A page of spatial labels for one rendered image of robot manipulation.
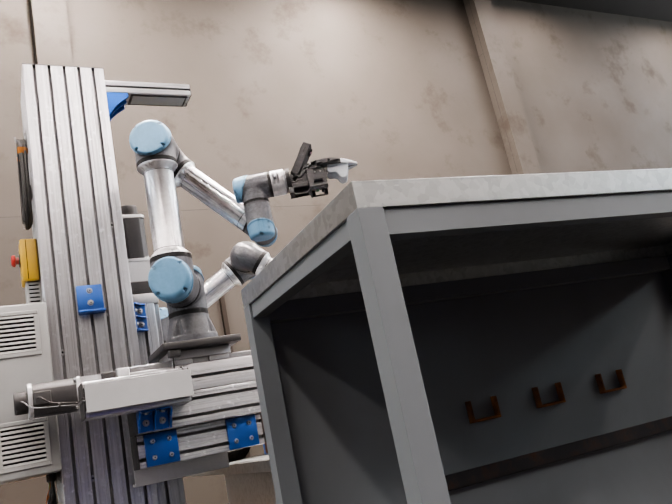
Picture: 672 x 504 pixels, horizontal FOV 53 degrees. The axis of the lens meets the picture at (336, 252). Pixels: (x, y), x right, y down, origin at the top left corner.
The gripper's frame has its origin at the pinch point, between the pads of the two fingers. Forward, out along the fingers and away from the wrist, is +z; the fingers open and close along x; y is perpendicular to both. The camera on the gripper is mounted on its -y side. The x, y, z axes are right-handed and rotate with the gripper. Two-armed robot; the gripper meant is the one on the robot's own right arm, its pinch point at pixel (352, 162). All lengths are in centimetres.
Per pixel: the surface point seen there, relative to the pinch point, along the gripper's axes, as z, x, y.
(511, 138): 262, -568, -308
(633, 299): 69, -9, 54
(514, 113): 275, -566, -342
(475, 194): 8, 82, 55
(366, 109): 81, -493, -340
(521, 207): 16, 78, 57
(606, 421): 49, -5, 85
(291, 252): -21, 66, 52
